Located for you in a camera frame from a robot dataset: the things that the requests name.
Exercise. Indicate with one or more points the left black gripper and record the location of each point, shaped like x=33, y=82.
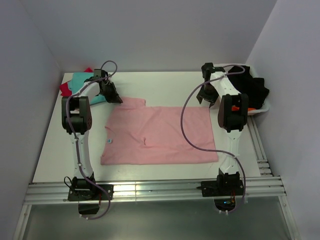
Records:
x=115, y=98

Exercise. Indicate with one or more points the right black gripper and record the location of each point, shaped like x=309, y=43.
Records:
x=202, y=95

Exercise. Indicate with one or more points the pink t shirt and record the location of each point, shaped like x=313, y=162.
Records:
x=158, y=135

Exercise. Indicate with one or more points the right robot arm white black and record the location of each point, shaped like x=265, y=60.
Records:
x=232, y=117

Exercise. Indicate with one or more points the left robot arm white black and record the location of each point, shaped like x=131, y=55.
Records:
x=76, y=119

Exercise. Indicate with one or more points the orange t shirt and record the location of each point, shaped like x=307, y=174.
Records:
x=235, y=108

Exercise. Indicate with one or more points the white plastic basket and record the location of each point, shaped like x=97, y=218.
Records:
x=260, y=110

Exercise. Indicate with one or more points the folded teal t shirt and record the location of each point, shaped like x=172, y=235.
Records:
x=77, y=82

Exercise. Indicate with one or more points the folded red t shirt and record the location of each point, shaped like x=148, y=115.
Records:
x=64, y=90

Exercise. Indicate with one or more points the black t shirt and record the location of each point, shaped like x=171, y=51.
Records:
x=253, y=87

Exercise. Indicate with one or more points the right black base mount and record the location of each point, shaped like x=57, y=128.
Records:
x=228, y=190

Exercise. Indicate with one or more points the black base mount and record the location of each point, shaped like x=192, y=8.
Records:
x=228, y=190
x=89, y=196

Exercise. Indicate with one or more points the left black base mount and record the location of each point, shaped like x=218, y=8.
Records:
x=89, y=196

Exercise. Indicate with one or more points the aluminium rail frame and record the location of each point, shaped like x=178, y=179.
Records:
x=266, y=185

